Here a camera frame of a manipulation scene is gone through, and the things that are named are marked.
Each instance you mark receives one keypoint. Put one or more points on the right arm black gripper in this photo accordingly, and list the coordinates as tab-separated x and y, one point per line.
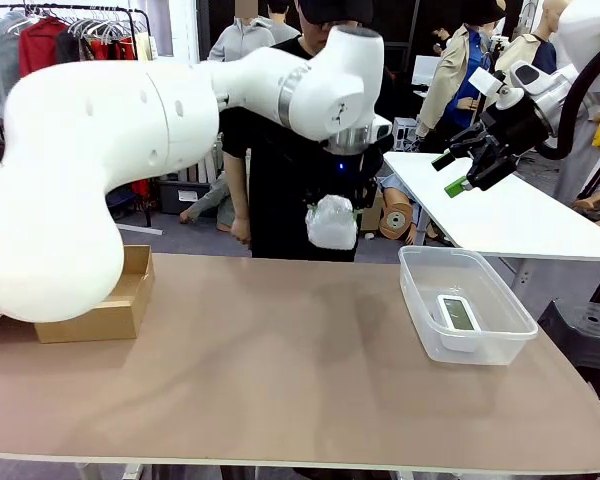
515	127

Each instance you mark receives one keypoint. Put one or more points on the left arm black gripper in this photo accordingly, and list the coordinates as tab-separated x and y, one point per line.
347	172

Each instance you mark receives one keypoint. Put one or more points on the chunky bubble-wrapped clock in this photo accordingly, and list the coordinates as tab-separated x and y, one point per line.
332	230

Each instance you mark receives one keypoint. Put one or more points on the white unwrapped digital clock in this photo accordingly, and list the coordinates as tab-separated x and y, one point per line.
457	315

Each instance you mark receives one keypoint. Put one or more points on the person's right forearm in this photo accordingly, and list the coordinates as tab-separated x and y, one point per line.
237	190

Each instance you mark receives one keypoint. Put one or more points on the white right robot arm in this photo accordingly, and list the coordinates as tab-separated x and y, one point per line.
555	95

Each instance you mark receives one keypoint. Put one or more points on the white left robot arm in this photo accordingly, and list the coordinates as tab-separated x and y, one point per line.
105	150

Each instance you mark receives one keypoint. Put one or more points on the person's right hand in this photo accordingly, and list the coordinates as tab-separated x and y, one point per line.
241	231

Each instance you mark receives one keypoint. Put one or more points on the person in black shirt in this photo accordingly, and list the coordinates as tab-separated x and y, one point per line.
280	200

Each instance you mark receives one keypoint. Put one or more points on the cardboard spool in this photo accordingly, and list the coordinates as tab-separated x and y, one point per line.
395	220

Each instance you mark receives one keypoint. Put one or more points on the white table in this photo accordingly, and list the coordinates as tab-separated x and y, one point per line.
505	215

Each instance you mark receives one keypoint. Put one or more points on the small white crate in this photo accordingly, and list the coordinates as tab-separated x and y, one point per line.
406	134

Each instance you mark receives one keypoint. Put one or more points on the mannequin in beige coat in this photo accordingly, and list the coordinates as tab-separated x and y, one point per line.
455	80

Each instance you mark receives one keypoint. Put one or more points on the white monitor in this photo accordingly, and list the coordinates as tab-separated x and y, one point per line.
425	70

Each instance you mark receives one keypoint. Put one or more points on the mannequin in gray skirt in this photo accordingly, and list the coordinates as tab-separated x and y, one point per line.
580	170

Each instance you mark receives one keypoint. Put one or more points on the black stand pole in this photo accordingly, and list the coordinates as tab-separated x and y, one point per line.
496	50

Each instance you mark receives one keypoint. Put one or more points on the mannequin in cream jacket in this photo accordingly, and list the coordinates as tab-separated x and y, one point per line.
530	50

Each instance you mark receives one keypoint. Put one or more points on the lying mannequin legs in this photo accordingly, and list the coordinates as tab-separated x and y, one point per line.
592	202

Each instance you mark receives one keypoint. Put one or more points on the seated mannequin in gray clothes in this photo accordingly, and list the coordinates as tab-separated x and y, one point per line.
205	200

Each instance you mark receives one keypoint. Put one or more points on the clear plastic container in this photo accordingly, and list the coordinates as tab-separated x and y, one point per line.
430	320

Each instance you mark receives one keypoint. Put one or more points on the dark storage bin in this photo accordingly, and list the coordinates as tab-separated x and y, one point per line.
167	205

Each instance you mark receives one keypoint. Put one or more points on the mannequin in gray hoodie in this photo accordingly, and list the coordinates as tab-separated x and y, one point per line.
240	42

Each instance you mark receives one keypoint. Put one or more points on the black metal clothes rack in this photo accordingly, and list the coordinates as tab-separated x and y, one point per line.
140	210

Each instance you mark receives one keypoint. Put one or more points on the black stool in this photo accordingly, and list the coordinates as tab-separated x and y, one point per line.
585	340

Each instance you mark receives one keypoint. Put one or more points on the cream hanging garment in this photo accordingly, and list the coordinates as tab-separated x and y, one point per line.
143	47

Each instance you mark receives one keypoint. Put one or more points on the brown cardboard box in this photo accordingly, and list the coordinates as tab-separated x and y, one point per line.
95	322

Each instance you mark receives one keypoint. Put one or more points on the dark gray hanging garment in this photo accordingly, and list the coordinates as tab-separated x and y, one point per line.
72	47

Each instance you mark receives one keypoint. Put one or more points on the red hanging jacket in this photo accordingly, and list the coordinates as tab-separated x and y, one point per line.
37	50

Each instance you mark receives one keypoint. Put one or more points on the light gray hanging shirt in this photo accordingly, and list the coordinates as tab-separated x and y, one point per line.
2	60

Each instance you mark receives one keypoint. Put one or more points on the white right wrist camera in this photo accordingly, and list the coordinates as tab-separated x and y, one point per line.
487	85

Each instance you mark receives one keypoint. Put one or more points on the white table frame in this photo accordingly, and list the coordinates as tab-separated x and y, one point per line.
130	472

